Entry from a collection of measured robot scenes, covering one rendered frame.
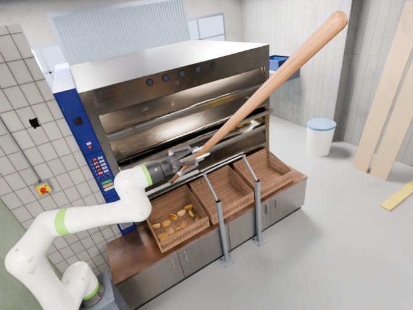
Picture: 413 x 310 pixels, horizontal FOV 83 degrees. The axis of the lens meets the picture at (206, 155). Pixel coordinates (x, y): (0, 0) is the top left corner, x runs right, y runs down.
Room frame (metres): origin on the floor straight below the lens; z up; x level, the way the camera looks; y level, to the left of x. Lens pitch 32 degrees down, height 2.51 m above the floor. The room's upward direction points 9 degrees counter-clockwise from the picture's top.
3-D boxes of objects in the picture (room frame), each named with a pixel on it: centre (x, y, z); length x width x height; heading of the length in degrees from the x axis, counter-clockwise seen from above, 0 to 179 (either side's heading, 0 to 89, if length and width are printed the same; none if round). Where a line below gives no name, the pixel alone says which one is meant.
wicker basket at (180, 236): (1.81, 0.43, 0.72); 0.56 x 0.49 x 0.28; 115
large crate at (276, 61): (4.78, -1.66, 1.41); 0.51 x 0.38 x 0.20; 26
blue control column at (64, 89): (2.70, 1.37, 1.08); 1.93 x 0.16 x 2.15; 25
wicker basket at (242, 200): (2.06, -0.10, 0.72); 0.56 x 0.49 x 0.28; 116
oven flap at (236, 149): (2.29, 0.03, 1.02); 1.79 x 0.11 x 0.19; 115
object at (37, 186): (1.63, 1.37, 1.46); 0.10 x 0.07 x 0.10; 115
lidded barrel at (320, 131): (3.57, -2.05, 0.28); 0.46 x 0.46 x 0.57
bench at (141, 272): (1.98, 0.01, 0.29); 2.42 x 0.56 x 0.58; 115
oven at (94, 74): (3.12, 0.49, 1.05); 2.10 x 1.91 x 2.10; 115
